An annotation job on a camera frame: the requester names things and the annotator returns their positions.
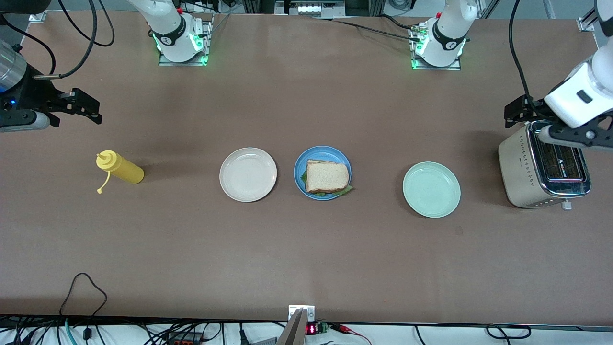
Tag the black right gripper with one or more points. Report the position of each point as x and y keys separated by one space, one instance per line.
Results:
x=34 y=92

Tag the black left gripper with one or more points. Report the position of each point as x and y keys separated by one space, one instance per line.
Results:
x=526 y=109

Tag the yellow mustard squeeze bottle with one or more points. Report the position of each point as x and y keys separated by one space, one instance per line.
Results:
x=125 y=170

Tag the green lettuce leaf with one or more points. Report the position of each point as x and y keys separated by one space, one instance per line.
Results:
x=345 y=190

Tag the toasted bread slice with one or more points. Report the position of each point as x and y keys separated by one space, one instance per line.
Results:
x=328 y=176

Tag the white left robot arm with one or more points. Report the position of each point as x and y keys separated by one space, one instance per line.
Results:
x=443 y=43

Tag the light green round plate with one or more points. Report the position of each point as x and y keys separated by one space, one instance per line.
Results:
x=431 y=189

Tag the beige round plate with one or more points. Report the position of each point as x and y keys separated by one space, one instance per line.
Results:
x=248 y=175

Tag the blue round plate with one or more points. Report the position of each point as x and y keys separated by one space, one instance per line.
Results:
x=325 y=152

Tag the beige chrome toaster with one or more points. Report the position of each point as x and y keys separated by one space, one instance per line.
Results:
x=515 y=167

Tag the silver control box with lights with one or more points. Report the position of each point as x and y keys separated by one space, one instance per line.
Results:
x=311 y=8

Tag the red digit display board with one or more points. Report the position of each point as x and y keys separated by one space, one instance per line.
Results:
x=312 y=329

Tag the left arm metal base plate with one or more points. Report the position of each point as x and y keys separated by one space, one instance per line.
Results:
x=455 y=68

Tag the aluminium frame post foot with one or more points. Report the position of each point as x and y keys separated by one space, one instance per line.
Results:
x=586 y=25
x=37 y=18

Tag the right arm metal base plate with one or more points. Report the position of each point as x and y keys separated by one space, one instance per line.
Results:
x=209 y=38

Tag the aluminium camera mount post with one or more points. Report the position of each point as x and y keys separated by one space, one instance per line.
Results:
x=299 y=330

